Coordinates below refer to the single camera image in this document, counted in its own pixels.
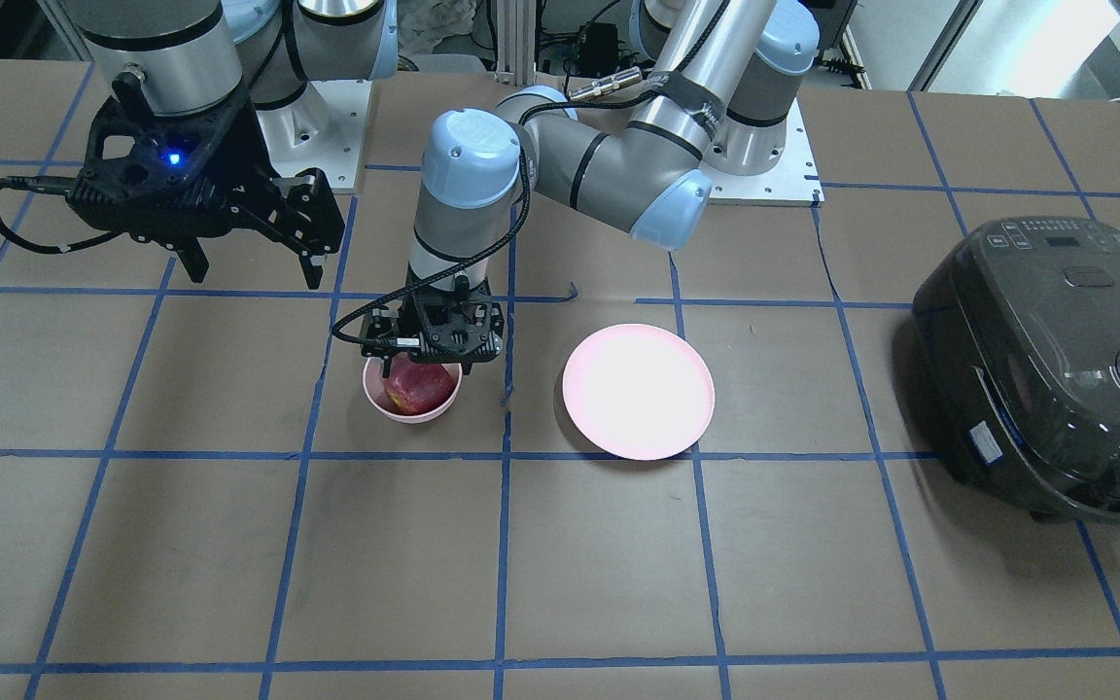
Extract red apple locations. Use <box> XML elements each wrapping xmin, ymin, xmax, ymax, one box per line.
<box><xmin>383</xmin><ymin>355</ymin><xmax>457</xmax><ymax>416</ymax></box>

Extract dark grey rice cooker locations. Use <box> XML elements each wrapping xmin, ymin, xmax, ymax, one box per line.
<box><xmin>912</xmin><ymin>216</ymin><xmax>1120</xmax><ymax>526</ymax></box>

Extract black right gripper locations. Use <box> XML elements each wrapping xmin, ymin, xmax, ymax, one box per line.
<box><xmin>66</xmin><ymin>83</ymin><xmax>345</xmax><ymax>291</ymax></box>

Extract pink bowl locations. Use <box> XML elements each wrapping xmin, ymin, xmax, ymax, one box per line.
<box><xmin>362</xmin><ymin>353</ymin><xmax>461</xmax><ymax>424</ymax></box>

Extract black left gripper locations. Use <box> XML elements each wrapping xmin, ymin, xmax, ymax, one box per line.
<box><xmin>362</xmin><ymin>282</ymin><xmax>504</xmax><ymax>382</ymax></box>

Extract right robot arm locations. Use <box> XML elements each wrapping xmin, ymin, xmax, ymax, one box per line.
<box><xmin>65</xmin><ymin>1</ymin><xmax>399</xmax><ymax>291</ymax></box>

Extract pink plate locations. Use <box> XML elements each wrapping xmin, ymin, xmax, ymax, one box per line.
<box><xmin>561</xmin><ymin>323</ymin><xmax>717</xmax><ymax>461</ymax></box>

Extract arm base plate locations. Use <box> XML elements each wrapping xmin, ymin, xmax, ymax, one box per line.
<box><xmin>256</xmin><ymin>80</ymin><xmax>374</xmax><ymax>194</ymax></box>
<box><xmin>699</xmin><ymin>99</ymin><xmax>825</xmax><ymax>207</ymax></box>

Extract aluminium frame post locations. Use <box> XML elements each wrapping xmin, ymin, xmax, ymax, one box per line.
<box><xmin>494</xmin><ymin>0</ymin><xmax>539</xmax><ymax>88</ymax></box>

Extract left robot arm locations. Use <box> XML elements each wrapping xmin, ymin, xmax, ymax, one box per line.
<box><xmin>332</xmin><ymin>1</ymin><xmax>821</xmax><ymax>372</ymax></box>

